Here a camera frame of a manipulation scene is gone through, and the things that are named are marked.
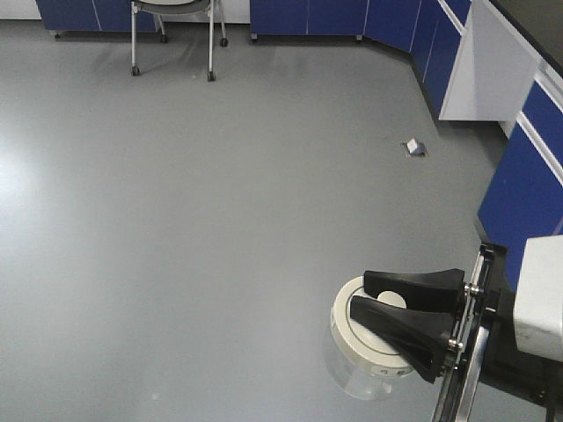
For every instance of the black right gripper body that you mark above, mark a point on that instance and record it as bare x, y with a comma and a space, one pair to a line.
485, 349

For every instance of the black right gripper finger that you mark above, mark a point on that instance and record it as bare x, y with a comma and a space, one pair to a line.
421, 338
430, 292

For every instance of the glass jar with cream lid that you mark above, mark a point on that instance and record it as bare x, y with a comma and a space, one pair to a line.
361, 364

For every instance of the small floor socket box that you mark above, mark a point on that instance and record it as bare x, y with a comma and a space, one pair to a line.
414, 148

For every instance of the blue lab bench right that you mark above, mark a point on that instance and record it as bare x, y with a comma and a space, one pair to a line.
499, 76

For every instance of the blue lab cabinets back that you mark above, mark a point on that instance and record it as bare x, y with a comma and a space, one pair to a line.
430, 31

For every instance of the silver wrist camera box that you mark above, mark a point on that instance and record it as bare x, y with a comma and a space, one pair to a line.
538, 300

